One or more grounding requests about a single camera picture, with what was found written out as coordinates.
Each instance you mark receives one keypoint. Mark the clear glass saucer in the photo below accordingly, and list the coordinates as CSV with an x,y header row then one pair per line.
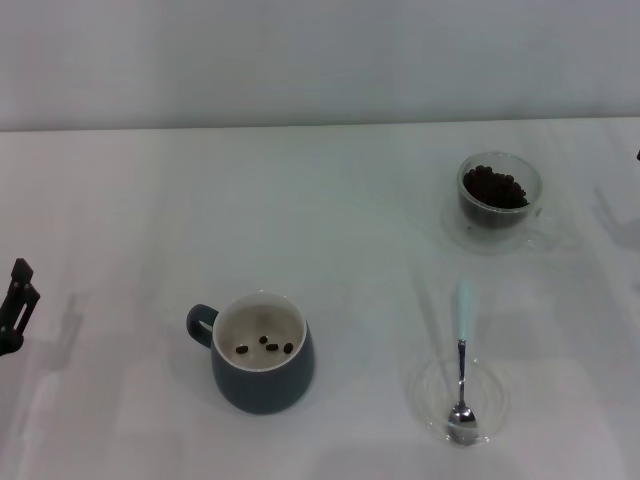
x,y
495,248
492,400

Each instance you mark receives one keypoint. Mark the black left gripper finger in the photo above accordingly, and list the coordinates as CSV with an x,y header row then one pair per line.
x,y
17,310

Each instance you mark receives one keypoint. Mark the double-wall glass cup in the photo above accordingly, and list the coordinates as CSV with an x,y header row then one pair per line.
x,y
532,185

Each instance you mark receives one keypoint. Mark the dark blue-grey ceramic mug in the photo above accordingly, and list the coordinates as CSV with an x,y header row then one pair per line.
x,y
265,390

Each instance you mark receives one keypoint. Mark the coffee bean pile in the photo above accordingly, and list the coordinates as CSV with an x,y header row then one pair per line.
x,y
492,192

